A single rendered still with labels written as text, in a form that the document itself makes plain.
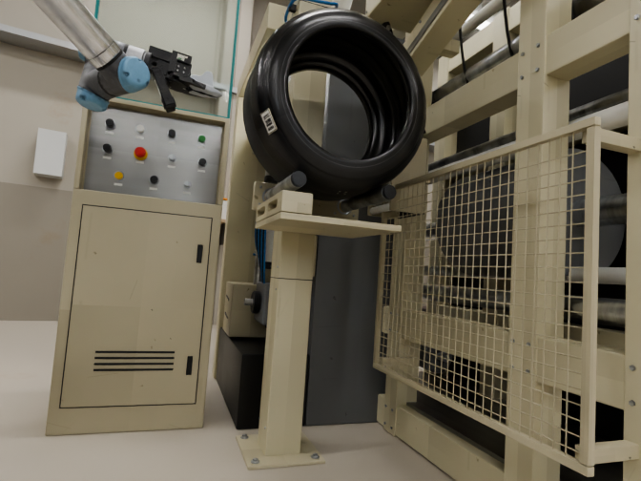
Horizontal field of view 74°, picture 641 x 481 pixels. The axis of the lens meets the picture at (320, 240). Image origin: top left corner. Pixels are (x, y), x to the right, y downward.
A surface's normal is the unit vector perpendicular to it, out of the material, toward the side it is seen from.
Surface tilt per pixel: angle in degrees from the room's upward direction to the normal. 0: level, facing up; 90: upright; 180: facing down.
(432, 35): 162
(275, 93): 92
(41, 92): 90
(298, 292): 90
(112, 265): 90
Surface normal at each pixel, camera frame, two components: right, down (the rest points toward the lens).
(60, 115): 0.47, -0.04
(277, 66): 0.15, -0.09
